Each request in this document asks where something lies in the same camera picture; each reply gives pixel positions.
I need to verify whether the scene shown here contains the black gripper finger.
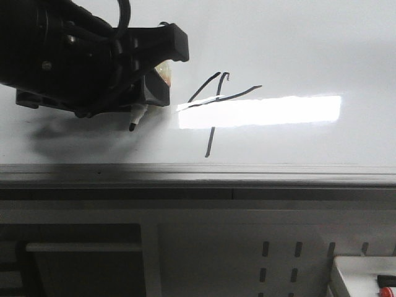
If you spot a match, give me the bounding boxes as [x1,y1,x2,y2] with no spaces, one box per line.
[129,24,189,77]
[142,69,170,107]

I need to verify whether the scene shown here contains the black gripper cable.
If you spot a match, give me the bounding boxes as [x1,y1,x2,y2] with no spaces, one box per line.
[114,0,132,40]

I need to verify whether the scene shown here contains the white plastic marker tray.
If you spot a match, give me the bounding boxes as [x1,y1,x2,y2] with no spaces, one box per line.
[326,256,395,296]

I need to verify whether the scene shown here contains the dark shelf bracket with bar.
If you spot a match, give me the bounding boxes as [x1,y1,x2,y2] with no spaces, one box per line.
[1,224,146,296]

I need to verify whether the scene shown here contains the black marker in tray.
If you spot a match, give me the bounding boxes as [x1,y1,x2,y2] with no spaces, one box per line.
[377,275,396,288]

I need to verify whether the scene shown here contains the grey perforated pegboard panel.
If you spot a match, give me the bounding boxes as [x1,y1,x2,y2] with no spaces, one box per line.
[158,223,395,296]

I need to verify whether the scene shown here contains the white whiteboard marker with tape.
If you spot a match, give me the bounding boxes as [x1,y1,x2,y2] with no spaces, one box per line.
[129,61,171,132]

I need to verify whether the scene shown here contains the white whiteboard with grey frame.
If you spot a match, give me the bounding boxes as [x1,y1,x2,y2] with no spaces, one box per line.
[1,1,395,189]

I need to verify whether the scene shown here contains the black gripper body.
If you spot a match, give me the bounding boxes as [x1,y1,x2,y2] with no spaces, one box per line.
[1,1,145,118]

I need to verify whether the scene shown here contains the red capped marker in tray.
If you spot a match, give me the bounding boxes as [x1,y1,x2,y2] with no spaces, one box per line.
[379,287,396,297]

